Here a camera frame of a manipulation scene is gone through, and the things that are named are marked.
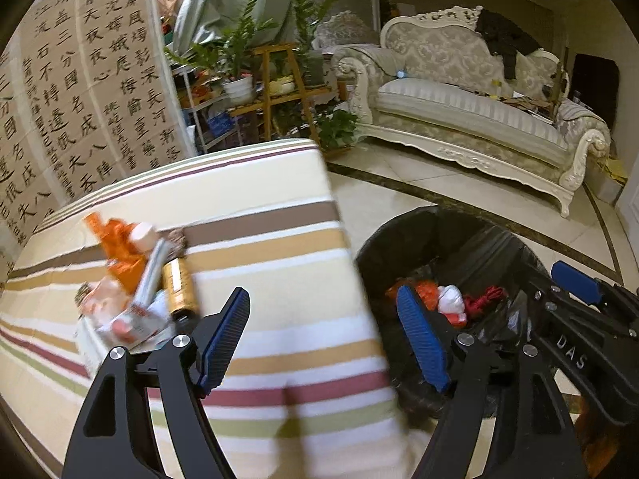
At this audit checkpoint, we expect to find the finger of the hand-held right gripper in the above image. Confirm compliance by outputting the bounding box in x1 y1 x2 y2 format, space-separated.
519 249 600 320
552 261 639 337

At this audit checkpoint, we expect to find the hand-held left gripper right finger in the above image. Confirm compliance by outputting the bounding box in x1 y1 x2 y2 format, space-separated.
397 284 587 479

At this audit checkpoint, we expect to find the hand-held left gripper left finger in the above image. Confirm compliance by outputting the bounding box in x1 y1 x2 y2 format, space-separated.
62 287 251 479

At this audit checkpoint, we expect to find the black bin with black bag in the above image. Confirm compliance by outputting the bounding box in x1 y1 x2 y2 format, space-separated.
355 204 555 420

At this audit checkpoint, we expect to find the orange plastic wrapper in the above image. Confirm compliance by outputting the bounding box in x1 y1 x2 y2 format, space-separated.
82 212 151 295

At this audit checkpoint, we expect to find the person's right forearm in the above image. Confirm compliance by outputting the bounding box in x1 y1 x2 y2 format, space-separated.
574 406 630 479

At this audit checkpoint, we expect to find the crumpled white red wrapper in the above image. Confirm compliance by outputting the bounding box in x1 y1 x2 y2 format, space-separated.
437 284 470 327

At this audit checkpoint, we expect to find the gold cylindrical can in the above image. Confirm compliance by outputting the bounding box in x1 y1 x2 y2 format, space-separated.
161 257 200 323

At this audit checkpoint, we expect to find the striped tablecloth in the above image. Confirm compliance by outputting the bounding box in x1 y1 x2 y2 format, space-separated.
0 139 435 479

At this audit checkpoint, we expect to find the white red paper packet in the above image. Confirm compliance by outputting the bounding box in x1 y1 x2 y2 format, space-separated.
95 304 173 347

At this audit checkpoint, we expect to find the silver tube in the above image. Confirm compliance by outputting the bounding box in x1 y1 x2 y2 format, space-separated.
131 239 171 310

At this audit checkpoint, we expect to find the yellow paper bag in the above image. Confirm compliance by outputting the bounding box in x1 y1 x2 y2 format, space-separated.
605 158 630 186

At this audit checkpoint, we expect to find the pink capped small bottle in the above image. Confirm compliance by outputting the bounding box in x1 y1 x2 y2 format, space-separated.
127 223 159 253

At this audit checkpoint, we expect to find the pale pink plastic packet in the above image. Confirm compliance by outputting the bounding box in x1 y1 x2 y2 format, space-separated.
75 279 125 320

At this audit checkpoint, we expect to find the cream carved sofa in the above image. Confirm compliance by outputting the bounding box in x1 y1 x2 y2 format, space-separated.
329 6 612 218

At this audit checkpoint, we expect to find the blue crate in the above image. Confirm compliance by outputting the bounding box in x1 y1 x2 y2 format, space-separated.
204 112 238 135

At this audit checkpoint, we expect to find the low green leafy plant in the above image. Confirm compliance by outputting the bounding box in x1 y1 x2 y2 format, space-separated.
314 110 361 150

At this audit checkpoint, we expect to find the white metal shelf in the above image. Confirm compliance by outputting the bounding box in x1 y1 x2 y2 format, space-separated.
172 60 240 155

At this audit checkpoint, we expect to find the wooden plant stand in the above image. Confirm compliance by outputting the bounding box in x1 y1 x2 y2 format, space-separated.
232 42 335 143

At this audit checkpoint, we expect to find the leafy plant in white pot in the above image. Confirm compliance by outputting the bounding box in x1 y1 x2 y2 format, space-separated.
165 5 280 105

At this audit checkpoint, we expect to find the black garment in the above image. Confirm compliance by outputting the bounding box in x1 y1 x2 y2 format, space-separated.
474 7 542 81

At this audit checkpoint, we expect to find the calligraphy paper sheet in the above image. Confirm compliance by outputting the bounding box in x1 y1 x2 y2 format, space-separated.
0 55 56 280
75 0 195 195
10 0 131 205

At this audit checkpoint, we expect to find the grey patterned cushion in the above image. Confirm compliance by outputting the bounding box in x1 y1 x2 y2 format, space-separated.
314 10 383 51

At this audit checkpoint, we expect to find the tall green plant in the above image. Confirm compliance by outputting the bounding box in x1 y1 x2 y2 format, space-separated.
280 0 340 51

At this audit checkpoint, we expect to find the red string bundle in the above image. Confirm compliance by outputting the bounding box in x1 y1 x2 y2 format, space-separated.
464 284 510 317

